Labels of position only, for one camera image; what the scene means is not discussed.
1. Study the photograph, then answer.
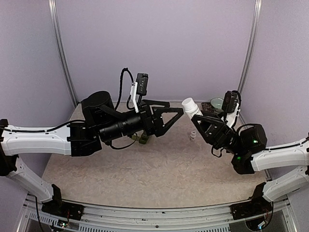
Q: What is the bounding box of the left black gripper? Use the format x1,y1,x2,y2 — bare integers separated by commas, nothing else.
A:
98,99,184,143

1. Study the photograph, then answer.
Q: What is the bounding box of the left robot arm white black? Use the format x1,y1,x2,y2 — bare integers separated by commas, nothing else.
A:
0,73,183,218

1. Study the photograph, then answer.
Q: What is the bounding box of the black patterned tray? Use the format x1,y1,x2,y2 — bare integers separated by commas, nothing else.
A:
201,102,217,114

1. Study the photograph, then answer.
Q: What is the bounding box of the front aluminium rail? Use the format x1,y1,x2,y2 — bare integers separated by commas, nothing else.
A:
16,200,297,232

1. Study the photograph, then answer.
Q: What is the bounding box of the left aluminium frame post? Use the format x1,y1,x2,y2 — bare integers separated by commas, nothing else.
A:
48,0,79,107

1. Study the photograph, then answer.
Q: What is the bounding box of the right aluminium frame post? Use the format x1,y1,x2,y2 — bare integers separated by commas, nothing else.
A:
233,0,263,104

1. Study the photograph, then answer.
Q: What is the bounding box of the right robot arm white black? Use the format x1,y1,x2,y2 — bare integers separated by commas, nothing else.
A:
191,113,309,215

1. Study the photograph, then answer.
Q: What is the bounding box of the pale green bowl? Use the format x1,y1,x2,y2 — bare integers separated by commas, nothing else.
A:
210,98,224,113

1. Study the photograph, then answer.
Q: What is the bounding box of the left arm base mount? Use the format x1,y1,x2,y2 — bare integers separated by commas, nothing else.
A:
42,200,84,221

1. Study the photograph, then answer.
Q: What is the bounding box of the green pill organizer box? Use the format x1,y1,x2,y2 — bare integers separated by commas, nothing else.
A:
131,131,150,145

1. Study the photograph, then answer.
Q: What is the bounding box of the aluminium frame post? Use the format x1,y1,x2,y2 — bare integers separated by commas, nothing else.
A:
233,0,263,104
48,0,79,107

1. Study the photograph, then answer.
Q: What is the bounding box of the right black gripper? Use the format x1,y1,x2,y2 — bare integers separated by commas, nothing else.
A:
188,109,245,155

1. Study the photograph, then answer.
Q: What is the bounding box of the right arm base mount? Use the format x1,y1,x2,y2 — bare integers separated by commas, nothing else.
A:
230,202,272,220

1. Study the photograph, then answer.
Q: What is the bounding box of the white pill bottle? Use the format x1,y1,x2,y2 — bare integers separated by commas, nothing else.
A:
190,130,197,141
182,98,203,119

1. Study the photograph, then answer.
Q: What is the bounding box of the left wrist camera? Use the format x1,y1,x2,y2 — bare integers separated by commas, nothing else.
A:
136,73,149,96

